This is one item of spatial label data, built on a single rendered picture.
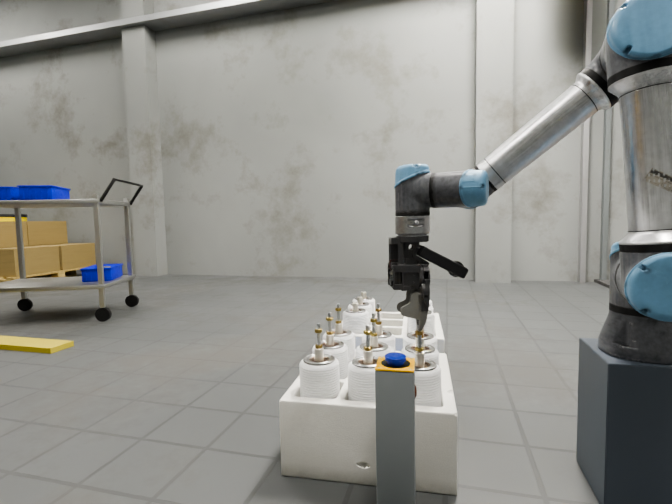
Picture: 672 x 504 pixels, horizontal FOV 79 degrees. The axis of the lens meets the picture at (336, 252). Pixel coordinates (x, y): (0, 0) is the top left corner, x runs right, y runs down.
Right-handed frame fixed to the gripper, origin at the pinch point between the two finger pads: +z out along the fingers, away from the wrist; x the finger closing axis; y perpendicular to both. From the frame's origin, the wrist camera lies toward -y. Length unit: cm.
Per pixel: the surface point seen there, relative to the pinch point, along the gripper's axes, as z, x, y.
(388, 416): 11.9, 18.7, 11.0
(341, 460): 29.3, 3.3, 19.1
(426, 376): 10.4, 4.7, 0.4
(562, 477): 34.7, 4.5, -30.2
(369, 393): 14.9, 1.8, 12.5
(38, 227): -25, -364, 331
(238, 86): -171, -360, 108
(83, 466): 34, -7, 82
